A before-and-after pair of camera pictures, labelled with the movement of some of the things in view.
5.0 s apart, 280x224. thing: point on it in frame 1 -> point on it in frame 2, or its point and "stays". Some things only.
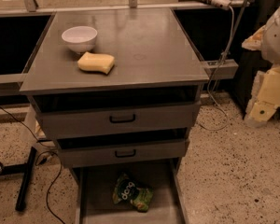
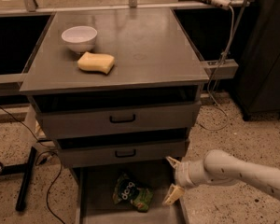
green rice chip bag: [128, 190] stays
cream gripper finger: [270, 89] -> [174, 193]
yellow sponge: [96, 62] stays
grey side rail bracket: [228, 68] stays
